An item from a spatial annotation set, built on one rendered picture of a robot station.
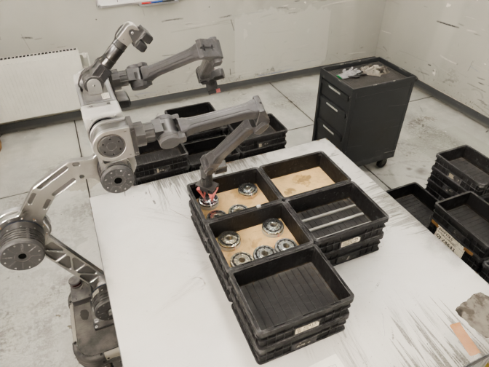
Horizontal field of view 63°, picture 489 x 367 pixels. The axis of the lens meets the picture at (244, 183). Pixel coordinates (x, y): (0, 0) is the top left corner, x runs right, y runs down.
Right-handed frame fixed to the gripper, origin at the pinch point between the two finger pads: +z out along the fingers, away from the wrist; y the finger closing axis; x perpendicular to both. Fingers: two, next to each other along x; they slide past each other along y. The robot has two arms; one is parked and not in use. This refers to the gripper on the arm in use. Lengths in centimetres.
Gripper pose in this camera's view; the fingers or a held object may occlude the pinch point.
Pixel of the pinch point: (208, 197)
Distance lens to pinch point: 202.9
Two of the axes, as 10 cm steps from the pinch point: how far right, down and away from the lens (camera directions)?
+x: -4.7, 5.6, -6.9
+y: -8.8, -3.0, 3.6
